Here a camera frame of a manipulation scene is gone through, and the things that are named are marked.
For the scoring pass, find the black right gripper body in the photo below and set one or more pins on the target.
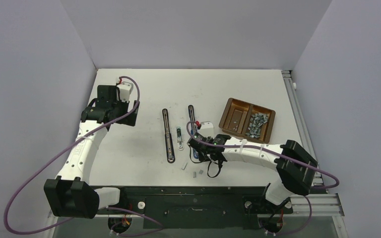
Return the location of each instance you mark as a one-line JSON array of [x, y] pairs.
[[202, 155]]

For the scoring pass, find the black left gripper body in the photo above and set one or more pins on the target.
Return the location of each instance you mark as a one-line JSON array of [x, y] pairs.
[[120, 107]]

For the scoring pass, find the black stapler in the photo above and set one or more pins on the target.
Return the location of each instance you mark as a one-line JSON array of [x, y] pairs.
[[168, 138]]

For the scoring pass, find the brown wooden tray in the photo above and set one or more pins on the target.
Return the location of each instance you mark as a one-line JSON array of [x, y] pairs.
[[235, 120]]

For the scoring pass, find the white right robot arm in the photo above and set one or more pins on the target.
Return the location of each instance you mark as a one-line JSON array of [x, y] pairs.
[[296, 168]]

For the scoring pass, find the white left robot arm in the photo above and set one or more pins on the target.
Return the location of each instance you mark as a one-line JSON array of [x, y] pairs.
[[69, 194]]

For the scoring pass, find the pile of staple strips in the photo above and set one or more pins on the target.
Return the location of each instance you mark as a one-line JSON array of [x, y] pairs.
[[257, 122]]

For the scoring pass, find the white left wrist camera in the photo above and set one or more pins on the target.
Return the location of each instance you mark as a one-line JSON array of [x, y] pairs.
[[126, 89]]

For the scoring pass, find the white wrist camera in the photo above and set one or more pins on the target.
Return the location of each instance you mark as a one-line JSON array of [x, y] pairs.
[[126, 89], [206, 129]]

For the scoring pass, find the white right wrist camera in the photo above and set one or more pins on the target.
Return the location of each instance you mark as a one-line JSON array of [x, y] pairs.
[[206, 129]]

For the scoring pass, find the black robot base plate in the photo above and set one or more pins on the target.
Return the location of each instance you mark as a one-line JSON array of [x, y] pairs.
[[198, 207]]

